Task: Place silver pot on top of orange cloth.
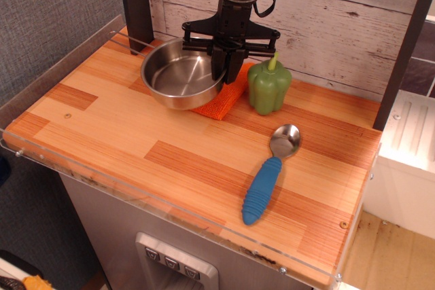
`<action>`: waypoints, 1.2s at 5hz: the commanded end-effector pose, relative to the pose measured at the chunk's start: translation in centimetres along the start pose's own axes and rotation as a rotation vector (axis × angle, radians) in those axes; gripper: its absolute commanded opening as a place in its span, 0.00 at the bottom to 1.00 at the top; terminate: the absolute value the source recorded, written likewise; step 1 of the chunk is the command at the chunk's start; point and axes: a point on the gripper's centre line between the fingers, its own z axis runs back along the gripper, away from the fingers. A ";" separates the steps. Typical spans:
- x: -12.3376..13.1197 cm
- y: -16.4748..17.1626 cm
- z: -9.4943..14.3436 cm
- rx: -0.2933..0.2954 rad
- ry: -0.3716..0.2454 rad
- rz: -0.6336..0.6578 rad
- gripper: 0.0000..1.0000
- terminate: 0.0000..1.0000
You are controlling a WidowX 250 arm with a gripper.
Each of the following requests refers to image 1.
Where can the green toy bell pepper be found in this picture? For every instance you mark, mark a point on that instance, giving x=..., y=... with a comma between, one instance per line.
x=268, y=83

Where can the blue handled metal spoon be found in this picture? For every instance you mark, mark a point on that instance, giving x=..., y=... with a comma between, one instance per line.
x=284, y=143

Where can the silver dispenser panel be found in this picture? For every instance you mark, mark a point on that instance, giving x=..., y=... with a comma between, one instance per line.
x=167, y=267

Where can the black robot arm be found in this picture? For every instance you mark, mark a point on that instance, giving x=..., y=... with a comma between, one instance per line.
x=229, y=36

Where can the dark left post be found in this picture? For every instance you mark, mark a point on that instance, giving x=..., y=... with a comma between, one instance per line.
x=139, y=23

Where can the dark post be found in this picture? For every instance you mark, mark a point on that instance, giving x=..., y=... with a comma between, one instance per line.
x=139, y=23
x=404, y=55

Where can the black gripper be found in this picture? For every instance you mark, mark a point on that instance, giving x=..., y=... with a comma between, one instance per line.
x=228, y=37

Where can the orange cloth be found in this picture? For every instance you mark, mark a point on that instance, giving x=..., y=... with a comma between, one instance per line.
x=229, y=95

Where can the yellow object bottom left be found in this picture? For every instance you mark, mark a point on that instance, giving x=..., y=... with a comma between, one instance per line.
x=36, y=283

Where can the steel pan with handle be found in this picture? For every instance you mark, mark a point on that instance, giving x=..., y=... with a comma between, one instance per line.
x=177, y=78

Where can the dark right post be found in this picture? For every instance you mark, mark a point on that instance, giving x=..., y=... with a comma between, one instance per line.
x=404, y=55

